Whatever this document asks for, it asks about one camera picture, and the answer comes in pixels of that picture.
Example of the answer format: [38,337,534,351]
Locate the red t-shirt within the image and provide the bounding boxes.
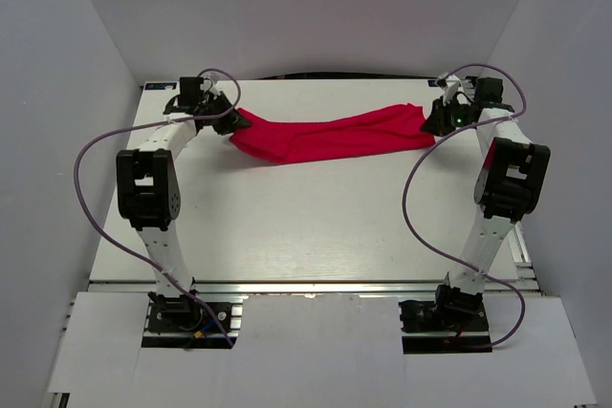
[229,104,435,164]

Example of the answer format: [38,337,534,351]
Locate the aluminium front table rail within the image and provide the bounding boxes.
[86,278,541,301]

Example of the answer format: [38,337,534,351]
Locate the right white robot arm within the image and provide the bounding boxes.
[421,75,551,331]

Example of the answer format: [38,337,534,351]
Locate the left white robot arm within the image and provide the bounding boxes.
[116,73,251,331]

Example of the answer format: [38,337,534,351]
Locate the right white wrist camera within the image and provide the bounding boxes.
[435,73,462,106]

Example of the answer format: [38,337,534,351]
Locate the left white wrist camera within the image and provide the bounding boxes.
[201,74,221,96]

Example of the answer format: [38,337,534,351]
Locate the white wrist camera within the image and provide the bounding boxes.
[201,74,221,96]
[435,73,462,106]

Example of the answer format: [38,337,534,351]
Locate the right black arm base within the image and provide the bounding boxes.
[399,300,492,355]

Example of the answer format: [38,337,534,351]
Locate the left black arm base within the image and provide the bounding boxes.
[142,292,239,351]

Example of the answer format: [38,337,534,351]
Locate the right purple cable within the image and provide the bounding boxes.
[401,62,530,347]

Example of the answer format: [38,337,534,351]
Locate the left blue corner label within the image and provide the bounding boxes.
[143,82,177,91]

